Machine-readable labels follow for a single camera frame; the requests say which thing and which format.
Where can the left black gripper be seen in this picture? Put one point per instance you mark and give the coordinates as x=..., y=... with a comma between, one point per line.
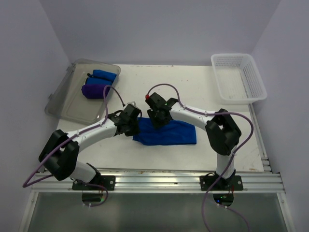
x=135, y=131

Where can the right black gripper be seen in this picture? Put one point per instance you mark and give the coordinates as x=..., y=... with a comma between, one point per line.
x=157, y=124

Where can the blue towel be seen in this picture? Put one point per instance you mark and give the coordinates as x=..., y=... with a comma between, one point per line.
x=97, y=81
x=174, y=133
x=109, y=76

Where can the purple towel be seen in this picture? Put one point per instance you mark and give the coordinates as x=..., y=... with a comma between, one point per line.
x=95, y=91

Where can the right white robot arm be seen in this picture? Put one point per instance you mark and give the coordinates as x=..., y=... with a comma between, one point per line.
x=222, y=131

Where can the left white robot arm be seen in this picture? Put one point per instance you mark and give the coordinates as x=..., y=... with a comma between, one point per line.
x=60, y=153

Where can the clear plastic bin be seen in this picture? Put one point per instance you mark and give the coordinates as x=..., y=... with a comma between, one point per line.
x=69, y=103

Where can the white plastic basket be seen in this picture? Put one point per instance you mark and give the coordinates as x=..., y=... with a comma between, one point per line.
x=237, y=78

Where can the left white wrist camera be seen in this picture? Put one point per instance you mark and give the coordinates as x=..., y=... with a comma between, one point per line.
x=133, y=103

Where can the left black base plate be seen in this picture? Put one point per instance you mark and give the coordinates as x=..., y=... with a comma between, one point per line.
x=107, y=181

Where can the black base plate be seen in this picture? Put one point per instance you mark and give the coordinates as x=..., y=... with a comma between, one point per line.
x=232, y=183
x=107, y=181

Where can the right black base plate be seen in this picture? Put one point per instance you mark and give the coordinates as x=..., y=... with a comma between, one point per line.
x=232, y=183

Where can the aluminium mounting rail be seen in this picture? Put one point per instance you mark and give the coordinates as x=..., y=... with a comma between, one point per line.
x=173, y=181

